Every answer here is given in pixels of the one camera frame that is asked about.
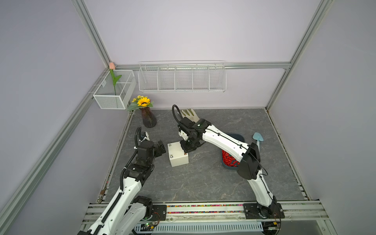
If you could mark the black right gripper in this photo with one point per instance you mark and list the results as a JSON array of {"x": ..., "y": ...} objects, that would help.
[{"x": 186, "y": 149}]

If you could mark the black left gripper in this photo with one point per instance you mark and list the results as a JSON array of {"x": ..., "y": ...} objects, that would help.
[{"x": 158, "y": 152}]

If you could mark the white metal box with screws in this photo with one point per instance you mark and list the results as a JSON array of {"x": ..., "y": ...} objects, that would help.
[{"x": 176, "y": 154}]

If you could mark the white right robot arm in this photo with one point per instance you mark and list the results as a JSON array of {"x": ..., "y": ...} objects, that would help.
[{"x": 247, "y": 155}]

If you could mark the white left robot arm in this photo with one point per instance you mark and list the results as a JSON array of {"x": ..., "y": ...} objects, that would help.
[{"x": 126, "y": 209}]

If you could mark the pile of red sleeves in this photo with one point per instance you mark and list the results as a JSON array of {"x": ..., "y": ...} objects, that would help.
[{"x": 229, "y": 161}]

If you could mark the white work glove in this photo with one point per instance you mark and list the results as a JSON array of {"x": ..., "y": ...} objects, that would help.
[{"x": 190, "y": 114}]

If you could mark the dark purple glass vase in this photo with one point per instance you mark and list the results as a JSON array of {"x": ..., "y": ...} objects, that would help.
[{"x": 149, "y": 119}]

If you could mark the dark blue tray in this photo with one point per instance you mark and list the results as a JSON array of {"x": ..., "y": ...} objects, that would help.
[{"x": 238, "y": 137}]

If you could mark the yellow sunflower bouquet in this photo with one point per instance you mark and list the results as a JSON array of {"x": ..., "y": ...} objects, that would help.
[{"x": 140, "y": 102}]

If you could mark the light blue garden trowel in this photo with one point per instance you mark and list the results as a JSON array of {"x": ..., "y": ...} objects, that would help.
[{"x": 258, "y": 138}]

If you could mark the pink artificial tulip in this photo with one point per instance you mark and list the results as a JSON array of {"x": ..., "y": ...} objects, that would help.
[{"x": 115, "y": 78}]

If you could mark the long white wire shelf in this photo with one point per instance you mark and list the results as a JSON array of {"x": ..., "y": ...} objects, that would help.
[{"x": 182, "y": 76}]

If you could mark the small white wire basket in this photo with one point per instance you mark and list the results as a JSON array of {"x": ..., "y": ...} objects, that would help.
[{"x": 104, "y": 93}]

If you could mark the white vented cable duct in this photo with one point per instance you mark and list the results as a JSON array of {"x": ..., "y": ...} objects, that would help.
[{"x": 205, "y": 228}]

